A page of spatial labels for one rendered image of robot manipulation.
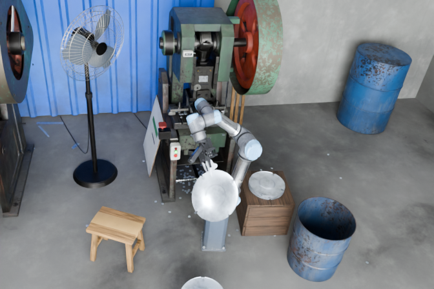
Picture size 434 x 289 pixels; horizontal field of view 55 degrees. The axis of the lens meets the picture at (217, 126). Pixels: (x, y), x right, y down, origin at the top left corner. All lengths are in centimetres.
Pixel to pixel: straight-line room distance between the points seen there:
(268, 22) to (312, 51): 210
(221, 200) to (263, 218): 101
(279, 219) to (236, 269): 52
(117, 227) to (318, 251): 139
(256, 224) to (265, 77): 117
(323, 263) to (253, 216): 61
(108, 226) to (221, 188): 100
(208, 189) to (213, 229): 87
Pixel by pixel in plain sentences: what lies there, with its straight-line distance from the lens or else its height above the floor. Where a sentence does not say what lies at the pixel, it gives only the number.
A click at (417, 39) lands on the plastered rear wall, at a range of 576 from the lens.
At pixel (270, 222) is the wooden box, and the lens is 342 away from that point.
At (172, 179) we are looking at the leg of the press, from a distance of 353.
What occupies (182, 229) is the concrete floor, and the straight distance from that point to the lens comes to 348.
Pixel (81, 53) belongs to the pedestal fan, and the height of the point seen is 127.
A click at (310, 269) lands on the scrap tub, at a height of 12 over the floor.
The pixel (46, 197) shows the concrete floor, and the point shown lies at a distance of 384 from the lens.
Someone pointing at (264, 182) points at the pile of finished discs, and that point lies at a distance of 340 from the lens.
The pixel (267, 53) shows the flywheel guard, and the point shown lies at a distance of 297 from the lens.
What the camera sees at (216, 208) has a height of 90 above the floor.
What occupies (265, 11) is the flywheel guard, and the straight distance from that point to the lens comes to 302.
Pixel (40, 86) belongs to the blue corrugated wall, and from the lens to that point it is 462.
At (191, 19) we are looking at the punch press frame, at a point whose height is 150.
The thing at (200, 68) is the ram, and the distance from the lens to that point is 323.
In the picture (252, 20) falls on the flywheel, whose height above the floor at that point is 151.
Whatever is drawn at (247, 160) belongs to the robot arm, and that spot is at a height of 96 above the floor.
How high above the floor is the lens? 260
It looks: 34 degrees down
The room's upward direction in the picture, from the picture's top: 7 degrees clockwise
